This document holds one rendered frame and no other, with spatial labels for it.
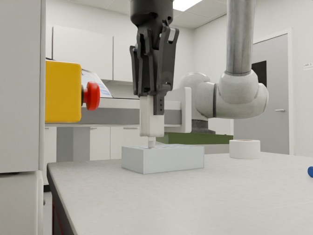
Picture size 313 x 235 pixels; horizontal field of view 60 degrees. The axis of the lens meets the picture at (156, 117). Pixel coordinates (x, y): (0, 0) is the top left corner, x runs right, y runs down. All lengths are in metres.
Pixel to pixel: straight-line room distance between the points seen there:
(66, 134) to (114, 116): 1.02
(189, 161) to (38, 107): 0.31
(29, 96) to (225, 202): 0.20
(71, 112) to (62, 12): 4.43
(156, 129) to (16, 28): 0.28
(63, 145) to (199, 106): 0.82
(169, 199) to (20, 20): 0.21
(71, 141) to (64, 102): 1.25
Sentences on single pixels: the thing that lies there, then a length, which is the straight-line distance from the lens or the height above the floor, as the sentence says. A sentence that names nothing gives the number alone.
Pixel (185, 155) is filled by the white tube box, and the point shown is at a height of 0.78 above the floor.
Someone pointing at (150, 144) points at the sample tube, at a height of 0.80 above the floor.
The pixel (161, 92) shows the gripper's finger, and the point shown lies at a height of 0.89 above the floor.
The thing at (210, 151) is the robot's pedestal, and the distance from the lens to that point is 1.12.
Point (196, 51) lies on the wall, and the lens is 5.68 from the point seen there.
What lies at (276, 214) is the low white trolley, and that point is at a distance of 0.26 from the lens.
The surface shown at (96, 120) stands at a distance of 0.58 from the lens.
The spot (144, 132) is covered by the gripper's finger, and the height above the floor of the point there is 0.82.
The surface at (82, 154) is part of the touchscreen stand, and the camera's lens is 1.64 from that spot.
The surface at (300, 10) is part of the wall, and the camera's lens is 4.32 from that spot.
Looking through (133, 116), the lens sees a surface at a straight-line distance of 0.61.
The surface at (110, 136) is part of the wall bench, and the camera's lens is 3.90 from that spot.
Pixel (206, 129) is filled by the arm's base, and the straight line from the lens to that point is 1.17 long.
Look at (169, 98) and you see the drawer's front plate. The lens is 0.72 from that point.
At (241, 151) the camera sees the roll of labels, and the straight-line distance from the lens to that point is 0.65.
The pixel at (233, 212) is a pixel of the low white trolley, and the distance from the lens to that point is 0.26.
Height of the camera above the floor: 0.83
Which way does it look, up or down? 2 degrees up
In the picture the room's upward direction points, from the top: straight up
